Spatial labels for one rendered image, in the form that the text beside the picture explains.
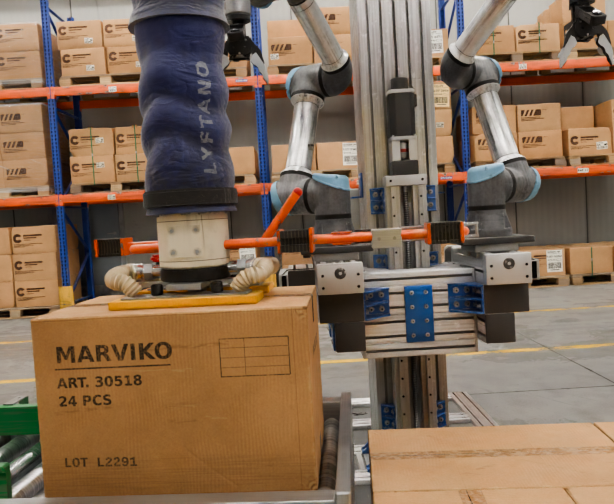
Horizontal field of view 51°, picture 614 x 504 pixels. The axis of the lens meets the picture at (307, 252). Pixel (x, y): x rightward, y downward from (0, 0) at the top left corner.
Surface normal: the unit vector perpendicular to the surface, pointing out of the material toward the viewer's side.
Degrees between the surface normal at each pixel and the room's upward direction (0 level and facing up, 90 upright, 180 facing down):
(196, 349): 90
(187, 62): 76
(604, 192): 90
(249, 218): 90
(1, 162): 90
